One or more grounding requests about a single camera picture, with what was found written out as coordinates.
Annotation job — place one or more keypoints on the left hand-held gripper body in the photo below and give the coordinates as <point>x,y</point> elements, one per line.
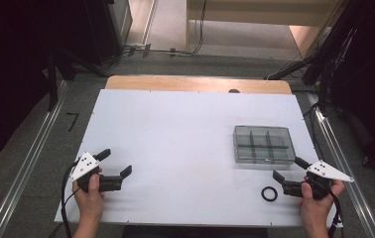
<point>82,165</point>

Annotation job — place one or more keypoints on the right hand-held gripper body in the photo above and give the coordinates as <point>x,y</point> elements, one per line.
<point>326,171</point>

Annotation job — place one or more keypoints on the clear plastic compartment box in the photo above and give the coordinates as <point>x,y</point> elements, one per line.
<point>263,145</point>

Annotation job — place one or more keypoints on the person's left hand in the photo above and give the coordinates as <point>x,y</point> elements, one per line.
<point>89,201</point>

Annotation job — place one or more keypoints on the person's right hand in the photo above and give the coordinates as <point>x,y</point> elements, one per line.
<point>314,206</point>

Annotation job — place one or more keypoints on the white board sheet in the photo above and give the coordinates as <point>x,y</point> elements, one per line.
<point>182,132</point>

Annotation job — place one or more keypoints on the black stand legs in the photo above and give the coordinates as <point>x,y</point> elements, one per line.
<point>52,82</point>
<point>322,66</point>

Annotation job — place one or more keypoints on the person's dark clothing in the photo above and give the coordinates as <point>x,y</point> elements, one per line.
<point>195,232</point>

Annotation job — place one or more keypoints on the small dark round knob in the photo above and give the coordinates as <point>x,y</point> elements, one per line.
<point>234,91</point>

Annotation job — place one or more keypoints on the wooden table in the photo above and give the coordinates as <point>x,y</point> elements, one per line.
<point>192,84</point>

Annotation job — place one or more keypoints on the grey cabinet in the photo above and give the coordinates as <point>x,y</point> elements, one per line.
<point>122,20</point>

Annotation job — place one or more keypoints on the beige shelf unit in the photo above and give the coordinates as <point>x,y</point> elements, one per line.
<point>258,13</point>

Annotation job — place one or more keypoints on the metal floor rail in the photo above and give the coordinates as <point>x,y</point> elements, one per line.
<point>347,165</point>
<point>26,165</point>

